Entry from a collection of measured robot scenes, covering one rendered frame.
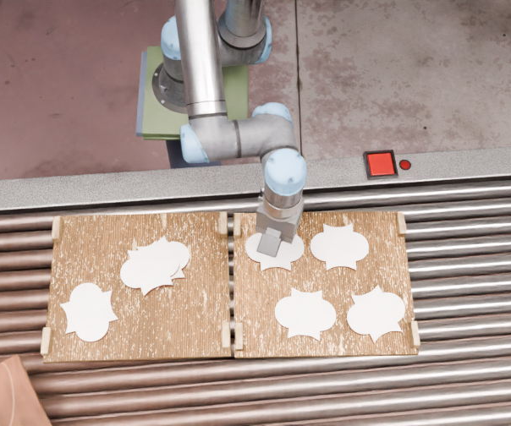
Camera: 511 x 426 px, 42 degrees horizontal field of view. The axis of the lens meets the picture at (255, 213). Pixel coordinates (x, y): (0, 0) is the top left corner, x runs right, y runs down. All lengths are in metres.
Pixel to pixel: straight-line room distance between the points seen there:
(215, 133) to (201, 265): 0.41
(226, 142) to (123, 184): 0.50
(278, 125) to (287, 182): 0.13
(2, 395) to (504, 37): 2.65
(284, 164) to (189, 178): 0.51
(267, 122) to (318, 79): 1.73
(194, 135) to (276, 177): 0.18
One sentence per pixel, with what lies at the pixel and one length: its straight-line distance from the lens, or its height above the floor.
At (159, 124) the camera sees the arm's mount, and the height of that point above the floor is 0.90.
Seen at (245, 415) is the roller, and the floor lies 0.92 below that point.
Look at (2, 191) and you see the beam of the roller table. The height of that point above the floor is 0.92.
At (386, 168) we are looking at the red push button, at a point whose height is 0.93.
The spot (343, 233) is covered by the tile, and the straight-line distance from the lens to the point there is 1.61.
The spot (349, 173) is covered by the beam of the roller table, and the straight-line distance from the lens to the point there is 1.72.
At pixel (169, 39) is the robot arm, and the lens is 1.66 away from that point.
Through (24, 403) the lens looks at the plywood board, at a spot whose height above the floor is 1.04.
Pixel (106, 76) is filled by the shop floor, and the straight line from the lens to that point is 3.03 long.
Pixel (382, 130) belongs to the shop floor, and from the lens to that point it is 2.90.
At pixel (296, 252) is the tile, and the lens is 1.57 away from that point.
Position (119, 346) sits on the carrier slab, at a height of 0.94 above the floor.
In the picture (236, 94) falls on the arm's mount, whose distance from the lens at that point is 1.83.
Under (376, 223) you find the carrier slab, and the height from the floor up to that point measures 0.94.
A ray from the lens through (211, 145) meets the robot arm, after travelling 1.26.
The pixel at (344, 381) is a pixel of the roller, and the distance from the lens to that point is 1.53.
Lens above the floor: 2.41
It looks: 65 degrees down
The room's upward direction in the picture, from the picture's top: 4 degrees clockwise
